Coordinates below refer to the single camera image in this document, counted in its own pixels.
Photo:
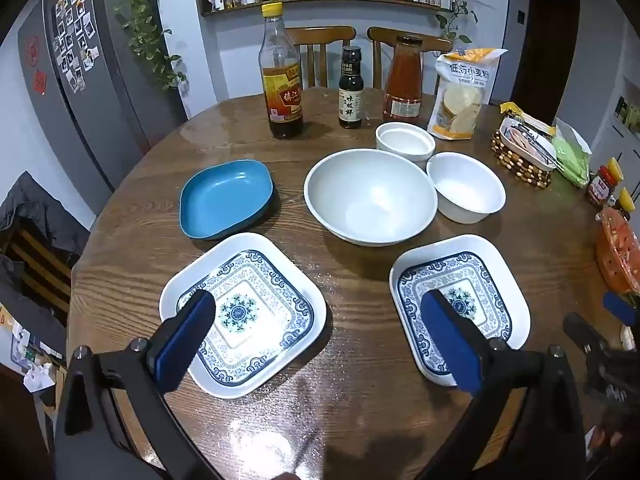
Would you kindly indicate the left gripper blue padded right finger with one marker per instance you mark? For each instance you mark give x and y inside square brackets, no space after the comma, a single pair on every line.
[468,354]

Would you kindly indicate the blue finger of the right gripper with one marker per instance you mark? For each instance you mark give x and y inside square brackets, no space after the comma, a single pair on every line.
[620,308]

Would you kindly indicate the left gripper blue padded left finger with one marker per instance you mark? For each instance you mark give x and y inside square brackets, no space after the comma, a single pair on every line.
[173,347]

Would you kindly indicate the blue patterned square plate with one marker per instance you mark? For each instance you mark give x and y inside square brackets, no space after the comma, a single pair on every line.
[267,313]
[472,275]

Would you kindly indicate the blue square dish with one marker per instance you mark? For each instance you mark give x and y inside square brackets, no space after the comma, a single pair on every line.
[224,199]

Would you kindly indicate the medium white bowl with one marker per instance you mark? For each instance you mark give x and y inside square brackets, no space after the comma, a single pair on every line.
[468,191]

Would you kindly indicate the large white bowl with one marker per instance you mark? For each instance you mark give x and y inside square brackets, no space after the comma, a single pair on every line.
[369,197]

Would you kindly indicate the small white ramekin bowl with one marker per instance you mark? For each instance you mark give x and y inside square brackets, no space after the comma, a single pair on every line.
[406,140]

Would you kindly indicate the orange plastic covered bowl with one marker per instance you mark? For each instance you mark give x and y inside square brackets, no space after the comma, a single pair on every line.
[617,252]

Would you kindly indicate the chili sauce jar yellow lid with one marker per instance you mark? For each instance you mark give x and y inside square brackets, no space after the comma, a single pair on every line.
[603,183]

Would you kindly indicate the wooden bead trivet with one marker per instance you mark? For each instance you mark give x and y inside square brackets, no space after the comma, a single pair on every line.
[518,165]

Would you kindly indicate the green snack bag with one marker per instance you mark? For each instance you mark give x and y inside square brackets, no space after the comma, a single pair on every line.
[572,153]

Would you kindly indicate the white cabinet with shelves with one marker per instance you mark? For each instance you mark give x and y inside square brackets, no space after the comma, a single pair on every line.
[618,135]

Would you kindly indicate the striped chair with dark cloth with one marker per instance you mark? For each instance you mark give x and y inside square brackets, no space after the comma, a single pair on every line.
[40,244]

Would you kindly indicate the white tray of packaged food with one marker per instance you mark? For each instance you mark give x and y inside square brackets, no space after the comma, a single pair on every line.
[524,141]

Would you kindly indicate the yellow snack packet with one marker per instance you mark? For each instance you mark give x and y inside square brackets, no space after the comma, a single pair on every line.
[510,108]

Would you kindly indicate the grey refrigerator with magnets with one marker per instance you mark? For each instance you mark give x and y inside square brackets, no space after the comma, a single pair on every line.
[99,106]

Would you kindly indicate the red sauce glass jar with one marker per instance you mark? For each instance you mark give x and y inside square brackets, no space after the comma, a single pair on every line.
[403,91]

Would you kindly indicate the flour bag with yellow trim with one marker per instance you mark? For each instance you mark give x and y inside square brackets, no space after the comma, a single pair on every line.
[463,88]

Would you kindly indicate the left wooden chair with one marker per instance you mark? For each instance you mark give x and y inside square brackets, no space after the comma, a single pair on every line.
[315,41]

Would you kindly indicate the wooden chair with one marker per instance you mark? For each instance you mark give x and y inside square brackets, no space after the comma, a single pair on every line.
[315,41]
[384,41]

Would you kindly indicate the small dark soy sauce bottle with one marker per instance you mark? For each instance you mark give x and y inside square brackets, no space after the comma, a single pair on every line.
[350,89]

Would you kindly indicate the yellow cap vinegar bottle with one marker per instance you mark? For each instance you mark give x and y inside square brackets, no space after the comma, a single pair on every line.
[279,65]

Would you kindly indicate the right wooden chair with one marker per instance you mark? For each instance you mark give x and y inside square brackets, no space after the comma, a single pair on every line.
[384,41]

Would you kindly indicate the hanging green vine plant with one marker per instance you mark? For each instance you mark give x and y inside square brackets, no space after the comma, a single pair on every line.
[146,40]

